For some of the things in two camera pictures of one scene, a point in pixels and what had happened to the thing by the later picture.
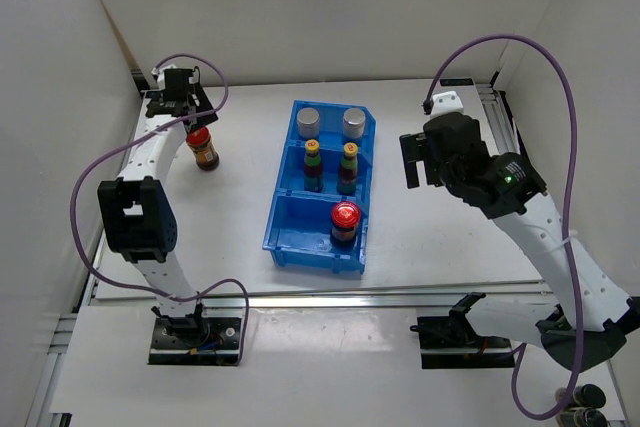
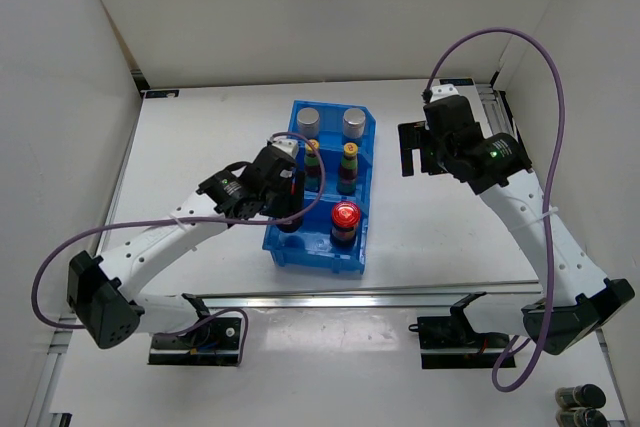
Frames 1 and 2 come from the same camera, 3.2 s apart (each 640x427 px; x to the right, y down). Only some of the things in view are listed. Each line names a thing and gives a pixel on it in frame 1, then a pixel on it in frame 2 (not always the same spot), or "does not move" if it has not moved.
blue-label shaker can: [354, 122] does not move
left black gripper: [202, 104] → [291, 203]
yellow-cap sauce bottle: [348, 170] does not move
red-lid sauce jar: [345, 218] does not move
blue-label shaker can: [308, 120] does not move
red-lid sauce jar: [200, 141] → [291, 228]
